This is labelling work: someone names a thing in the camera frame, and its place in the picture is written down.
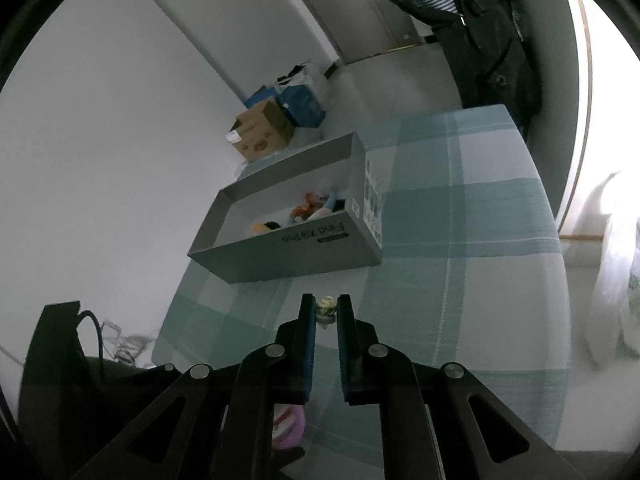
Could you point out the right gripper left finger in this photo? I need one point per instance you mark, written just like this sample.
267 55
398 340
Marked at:
217 424

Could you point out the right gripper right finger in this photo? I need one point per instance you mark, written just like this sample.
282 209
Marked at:
437 422

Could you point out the pink ring hair accessory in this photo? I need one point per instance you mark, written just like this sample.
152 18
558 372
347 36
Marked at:
288 427

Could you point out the red white small toy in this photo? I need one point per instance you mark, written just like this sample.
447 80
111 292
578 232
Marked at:
312 203

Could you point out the teal plaid tablecloth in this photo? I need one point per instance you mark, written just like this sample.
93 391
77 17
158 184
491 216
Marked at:
471 272

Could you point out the white plastic bag right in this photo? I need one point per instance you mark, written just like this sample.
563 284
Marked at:
613 315

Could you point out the grey cardboard box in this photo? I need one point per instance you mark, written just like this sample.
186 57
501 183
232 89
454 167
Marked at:
248 234

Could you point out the brown cardboard box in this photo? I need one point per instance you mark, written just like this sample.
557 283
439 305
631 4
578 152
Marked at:
261 130

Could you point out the blue box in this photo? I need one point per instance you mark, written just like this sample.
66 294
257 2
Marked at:
298 103

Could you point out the black hanging jacket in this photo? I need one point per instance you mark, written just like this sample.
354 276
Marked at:
488 52

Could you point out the grey door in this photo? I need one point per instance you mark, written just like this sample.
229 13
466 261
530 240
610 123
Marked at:
360 29

